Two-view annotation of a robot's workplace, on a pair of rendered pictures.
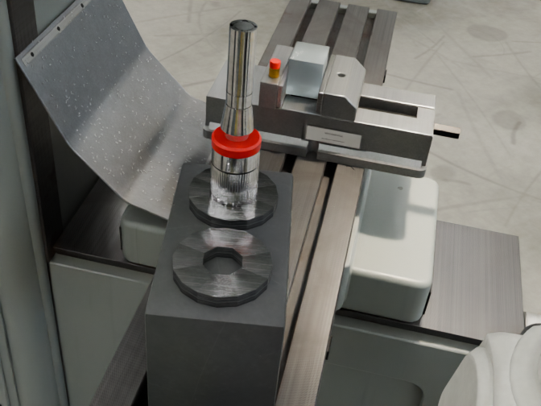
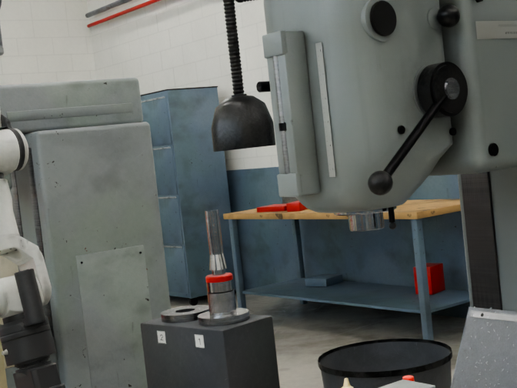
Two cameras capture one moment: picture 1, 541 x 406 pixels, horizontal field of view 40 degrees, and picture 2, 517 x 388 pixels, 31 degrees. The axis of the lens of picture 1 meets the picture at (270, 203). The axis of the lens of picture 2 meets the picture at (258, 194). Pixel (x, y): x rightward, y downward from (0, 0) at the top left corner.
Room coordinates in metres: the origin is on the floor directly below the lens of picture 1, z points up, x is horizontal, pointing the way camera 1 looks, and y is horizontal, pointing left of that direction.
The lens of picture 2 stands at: (1.76, -1.02, 1.41)
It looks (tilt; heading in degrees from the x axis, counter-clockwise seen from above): 3 degrees down; 135
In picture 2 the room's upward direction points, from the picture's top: 6 degrees counter-clockwise
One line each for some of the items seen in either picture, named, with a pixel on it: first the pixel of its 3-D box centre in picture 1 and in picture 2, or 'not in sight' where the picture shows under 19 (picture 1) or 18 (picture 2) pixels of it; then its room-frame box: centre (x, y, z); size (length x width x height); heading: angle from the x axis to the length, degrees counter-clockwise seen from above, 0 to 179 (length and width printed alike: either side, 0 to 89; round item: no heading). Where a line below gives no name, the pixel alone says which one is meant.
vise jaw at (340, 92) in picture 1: (342, 86); not in sight; (1.00, -0.09, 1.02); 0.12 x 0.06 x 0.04; 172
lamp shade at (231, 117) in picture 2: not in sight; (241, 122); (1.00, -0.27, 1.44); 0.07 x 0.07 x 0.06
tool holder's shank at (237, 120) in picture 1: (240, 83); (215, 242); (0.58, 0.04, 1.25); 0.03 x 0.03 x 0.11
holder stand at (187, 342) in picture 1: (224, 297); (209, 367); (0.53, 0.04, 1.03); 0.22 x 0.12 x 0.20; 0
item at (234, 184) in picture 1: (234, 168); (221, 296); (0.58, 0.04, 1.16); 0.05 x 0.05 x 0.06
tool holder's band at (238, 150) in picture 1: (236, 139); (218, 277); (0.58, 0.04, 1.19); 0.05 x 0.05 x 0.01
